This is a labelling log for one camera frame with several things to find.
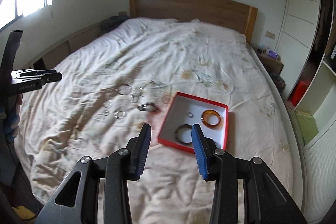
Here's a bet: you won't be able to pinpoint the red jewelry box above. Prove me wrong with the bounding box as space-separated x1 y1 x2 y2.
157 92 230 154

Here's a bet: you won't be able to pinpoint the person's left hand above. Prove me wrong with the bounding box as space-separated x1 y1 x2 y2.
5 94 23 138

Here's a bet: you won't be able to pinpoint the red bag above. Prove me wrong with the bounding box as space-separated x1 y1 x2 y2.
292 81 308 107

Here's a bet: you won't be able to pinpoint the dark beaded bracelet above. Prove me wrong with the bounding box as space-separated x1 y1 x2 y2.
136 101 159 113

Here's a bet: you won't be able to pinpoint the white open shelf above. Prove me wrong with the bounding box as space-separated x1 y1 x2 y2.
287 53 336 146

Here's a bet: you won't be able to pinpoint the green box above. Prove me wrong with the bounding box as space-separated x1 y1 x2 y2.
295 110 319 144

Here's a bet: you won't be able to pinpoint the hanging clothes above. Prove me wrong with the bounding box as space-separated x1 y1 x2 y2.
307 0 336 56

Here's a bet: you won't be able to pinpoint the thin silver bangle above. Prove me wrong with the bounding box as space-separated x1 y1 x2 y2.
117 84 133 95

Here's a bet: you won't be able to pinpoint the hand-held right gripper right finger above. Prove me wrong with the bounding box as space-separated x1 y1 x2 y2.
191 123 307 224

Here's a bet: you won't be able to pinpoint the wooden nightstand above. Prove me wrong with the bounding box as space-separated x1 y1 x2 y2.
257 52 284 75

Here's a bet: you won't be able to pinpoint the white louvred cabinet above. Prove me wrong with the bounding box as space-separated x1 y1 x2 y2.
289 103 336 224

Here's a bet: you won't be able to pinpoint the silver rhinestone bracelet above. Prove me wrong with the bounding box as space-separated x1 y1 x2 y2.
131 86 144 104

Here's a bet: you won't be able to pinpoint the dark metal bangle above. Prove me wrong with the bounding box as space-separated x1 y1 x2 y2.
175 124 195 145

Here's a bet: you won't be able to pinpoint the dark bag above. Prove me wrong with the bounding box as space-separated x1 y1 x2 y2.
101 16 129 30

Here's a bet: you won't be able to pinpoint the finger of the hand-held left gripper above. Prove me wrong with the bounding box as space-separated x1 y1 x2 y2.
37 72 63 84
19 69 58 76

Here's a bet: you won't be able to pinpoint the low wooden cabinet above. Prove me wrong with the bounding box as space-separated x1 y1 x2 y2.
25 21 105 69

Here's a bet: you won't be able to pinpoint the amber bangle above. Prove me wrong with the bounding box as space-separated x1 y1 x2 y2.
201 109 226 132

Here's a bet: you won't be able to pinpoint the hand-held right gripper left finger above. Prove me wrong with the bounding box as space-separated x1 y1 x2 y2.
35 123 152 224

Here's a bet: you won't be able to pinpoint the white wardrobe door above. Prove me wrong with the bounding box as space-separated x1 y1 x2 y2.
274 0 322 93

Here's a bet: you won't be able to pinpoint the wooden headboard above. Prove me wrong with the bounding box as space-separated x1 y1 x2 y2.
129 0 258 43

